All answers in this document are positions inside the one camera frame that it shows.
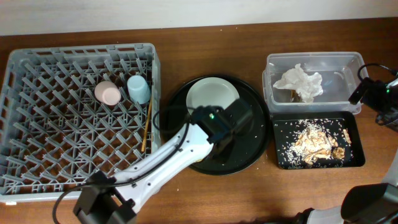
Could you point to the food scraps and rice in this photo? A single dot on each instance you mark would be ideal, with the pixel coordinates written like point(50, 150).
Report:
point(312, 143)

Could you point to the pink plastic cup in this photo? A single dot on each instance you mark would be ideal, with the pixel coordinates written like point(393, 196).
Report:
point(107, 92)

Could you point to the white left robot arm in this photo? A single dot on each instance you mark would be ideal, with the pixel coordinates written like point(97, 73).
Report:
point(205, 133)

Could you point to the black rectangular tray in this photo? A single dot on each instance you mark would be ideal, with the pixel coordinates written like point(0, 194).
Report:
point(358, 158)

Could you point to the white napkin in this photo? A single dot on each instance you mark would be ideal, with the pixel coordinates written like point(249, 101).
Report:
point(307, 87)

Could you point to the clear plastic bin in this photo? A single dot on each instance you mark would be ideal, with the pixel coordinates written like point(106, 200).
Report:
point(339, 73)

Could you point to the wooden chopstick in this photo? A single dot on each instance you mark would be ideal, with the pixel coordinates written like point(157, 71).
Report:
point(144, 142)

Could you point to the grey plastic dishwasher rack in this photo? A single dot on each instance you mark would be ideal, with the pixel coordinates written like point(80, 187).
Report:
point(54, 132)

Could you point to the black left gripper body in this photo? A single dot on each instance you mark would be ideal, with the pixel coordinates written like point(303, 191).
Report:
point(241, 109)

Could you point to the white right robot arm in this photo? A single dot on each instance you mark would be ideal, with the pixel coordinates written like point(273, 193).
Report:
point(375, 203)

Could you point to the black round tray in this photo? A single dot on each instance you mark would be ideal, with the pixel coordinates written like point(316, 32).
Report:
point(255, 138)

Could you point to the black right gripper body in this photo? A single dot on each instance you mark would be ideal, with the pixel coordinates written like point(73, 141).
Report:
point(356, 92)

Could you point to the grey round plate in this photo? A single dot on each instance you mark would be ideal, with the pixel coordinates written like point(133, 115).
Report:
point(211, 91)

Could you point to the light blue plastic cup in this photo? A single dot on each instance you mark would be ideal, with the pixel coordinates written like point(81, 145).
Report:
point(138, 89)

